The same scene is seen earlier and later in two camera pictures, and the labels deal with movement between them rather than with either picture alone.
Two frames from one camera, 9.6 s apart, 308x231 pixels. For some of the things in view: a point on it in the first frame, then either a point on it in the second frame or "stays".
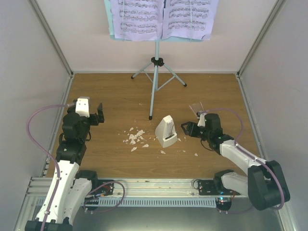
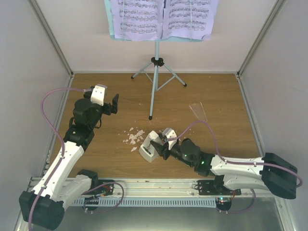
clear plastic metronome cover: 197,107 stays
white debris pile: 135,136 stays
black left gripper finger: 101,116 → 114,103
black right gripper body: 197,134 → 166,155
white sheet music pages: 146,20 stays
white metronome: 165,131 → 147,149
